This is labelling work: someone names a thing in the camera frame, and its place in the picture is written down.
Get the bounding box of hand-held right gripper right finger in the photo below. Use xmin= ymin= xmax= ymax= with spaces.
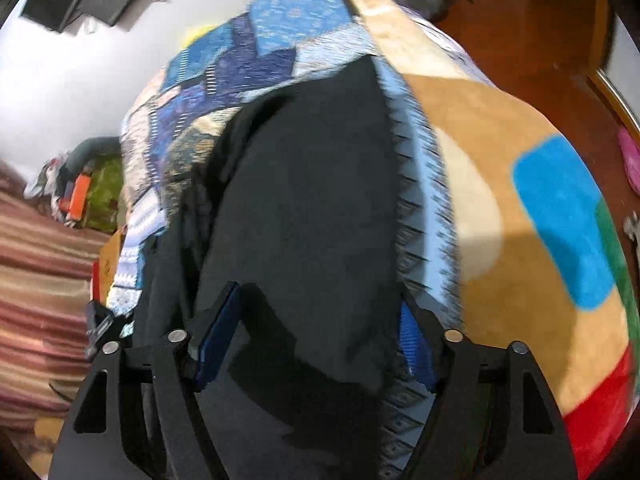
xmin=399 ymin=291 xmax=577 ymax=480

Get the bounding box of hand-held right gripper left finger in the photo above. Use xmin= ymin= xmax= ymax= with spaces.
xmin=47 ymin=281 xmax=243 ymax=480

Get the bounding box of black zip hoodie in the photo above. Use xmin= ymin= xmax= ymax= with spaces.
xmin=142 ymin=52 xmax=417 ymax=480

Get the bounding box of yellow wooden box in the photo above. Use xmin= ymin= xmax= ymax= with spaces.
xmin=92 ymin=230 xmax=124 ymax=307

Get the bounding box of striped brown curtain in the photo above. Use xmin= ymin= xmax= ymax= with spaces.
xmin=0 ymin=160 xmax=126 ymax=461

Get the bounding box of green patterned bag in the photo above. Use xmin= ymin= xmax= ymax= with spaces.
xmin=82 ymin=160 xmax=127 ymax=234

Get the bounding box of orange box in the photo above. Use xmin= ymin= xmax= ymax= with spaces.
xmin=67 ymin=172 xmax=94 ymax=222

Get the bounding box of pile of assorted clutter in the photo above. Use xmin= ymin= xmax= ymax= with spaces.
xmin=25 ymin=152 xmax=86 ymax=227

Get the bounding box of pink slipper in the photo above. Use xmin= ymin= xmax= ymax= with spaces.
xmin=617 ymin=127 xmax=640 ymax=197

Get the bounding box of blue patchwork bed sheet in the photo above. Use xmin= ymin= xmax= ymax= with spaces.
xmin=107 ymin=0 xmax=463 ymax=480

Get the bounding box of yellow foam ring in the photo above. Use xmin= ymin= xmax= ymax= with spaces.
xmin=182 ymin=25 xmax=212 ymax=49

